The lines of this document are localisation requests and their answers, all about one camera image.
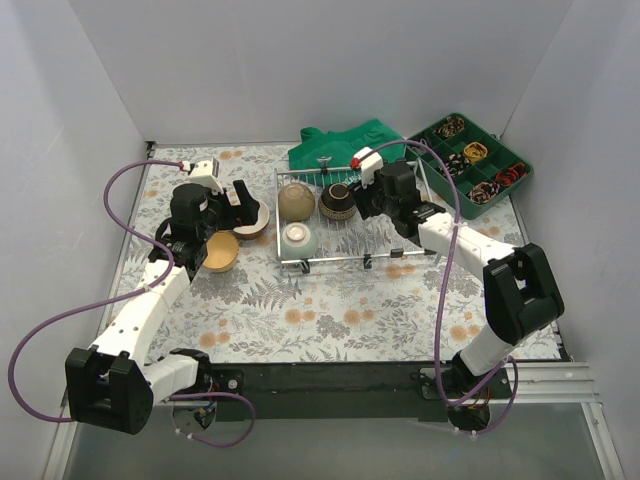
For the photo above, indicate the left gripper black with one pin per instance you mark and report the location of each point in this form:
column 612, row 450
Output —
column 232, row 203

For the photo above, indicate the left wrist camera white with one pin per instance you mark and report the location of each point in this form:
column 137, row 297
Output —
column 203, row 173

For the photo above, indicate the dark brown patterned bowl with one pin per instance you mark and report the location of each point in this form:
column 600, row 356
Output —
column 337, row 203

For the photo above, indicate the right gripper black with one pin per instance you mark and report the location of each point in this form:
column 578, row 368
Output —
column 368, row 198

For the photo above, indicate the mint green dotted bowl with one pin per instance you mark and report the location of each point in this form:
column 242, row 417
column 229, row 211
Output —
column 298, row 241

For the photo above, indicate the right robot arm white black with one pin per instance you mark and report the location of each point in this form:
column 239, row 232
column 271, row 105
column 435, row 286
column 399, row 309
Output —
column 521, row 295

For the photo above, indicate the pale beige white bowl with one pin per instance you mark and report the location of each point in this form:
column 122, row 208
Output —
column 263, row 212

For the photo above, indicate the floral patterned table mat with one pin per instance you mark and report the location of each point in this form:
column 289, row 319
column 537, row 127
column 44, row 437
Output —
column 407, row 309

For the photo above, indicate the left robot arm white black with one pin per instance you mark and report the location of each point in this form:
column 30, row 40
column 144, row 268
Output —
column 109, row 384

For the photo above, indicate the green divided organizer tray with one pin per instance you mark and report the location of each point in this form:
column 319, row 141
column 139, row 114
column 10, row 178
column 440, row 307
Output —
column 472, row 170

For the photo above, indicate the green cloth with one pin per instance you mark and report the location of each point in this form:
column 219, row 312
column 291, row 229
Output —
column 338, row 146

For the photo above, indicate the red floral bowl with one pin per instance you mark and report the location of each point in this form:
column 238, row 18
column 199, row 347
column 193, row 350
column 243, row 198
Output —
column 250, row 232

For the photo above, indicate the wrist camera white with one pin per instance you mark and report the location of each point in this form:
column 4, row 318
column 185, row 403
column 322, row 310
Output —
column 366, row 162
column 203, row 173

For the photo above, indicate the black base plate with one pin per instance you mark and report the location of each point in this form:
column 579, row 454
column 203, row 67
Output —
column 329, row 390

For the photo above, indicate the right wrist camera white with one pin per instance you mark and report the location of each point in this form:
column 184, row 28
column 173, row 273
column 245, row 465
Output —
column 366, row 162

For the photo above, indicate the metal wire dish rack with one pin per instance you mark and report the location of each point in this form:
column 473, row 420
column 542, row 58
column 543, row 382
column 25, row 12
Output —
column 339, row 240

